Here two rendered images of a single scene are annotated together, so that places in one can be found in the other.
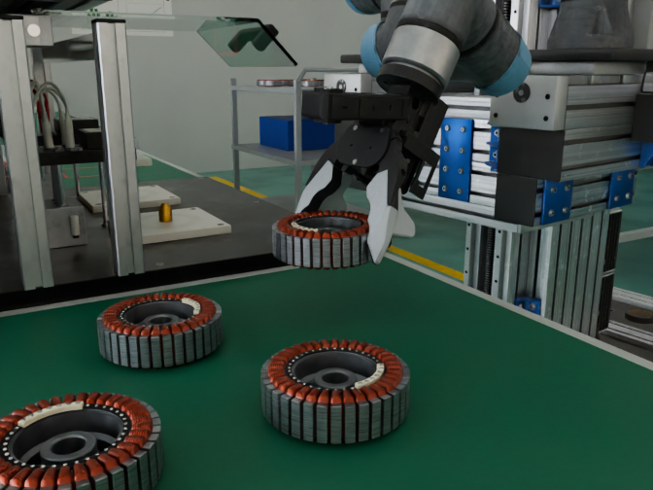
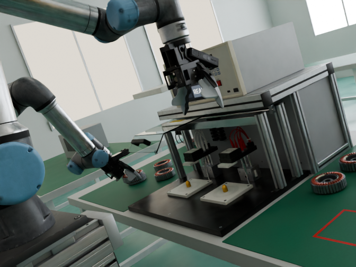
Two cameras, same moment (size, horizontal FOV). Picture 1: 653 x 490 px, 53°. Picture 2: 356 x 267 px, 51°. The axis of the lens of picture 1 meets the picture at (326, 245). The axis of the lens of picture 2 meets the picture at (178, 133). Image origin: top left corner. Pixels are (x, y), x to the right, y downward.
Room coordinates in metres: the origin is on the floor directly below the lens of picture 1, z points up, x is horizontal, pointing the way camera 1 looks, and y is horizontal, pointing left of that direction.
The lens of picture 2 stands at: (2.53, 0.18, 1.29)
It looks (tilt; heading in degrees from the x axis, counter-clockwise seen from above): 10 degrees down; 177
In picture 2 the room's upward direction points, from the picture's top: 19 degrees counter-clockwise
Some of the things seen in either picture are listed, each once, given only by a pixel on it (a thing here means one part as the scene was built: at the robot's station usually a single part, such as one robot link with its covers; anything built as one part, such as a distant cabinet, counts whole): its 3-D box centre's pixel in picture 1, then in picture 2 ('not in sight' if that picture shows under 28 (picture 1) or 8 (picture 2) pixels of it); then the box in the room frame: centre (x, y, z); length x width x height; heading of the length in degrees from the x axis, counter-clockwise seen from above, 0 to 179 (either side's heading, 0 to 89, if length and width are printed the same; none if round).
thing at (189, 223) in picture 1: (165, 225); (189, 187); (0.95, 0.24, 0.78); 0.15 x 0.15 x 0.01; 30
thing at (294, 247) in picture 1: (326, 237); (133, 176); (0.64, 0.00, 0.83); 0.11 x 0.11 x 0.04
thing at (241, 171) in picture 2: (40, 193); (249, 172); (1.09, 0.49, 0.80); 0.07 x 0.05 x 0.06; 30
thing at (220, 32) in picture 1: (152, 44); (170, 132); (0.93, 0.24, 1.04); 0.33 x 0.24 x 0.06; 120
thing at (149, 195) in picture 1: (127, 197); (225, 192); (1.16, 0.36, 0.78); 0.15 x 0.15 x 0.01; 30
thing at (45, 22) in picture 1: (26, 27); not in sight; (0.77, 0.34, 1.05); 0.06 x 0.04 x 0.04; 30
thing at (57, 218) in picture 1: (62, 221); (211, 169); (0.88, 0.37, 0.80); 0.07 x 0.05 x 0.06; 30
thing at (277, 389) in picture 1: (335, 386); (136, 178); (0.45, -0.01, 0.77); 0.11 x 0.11 x 0.04
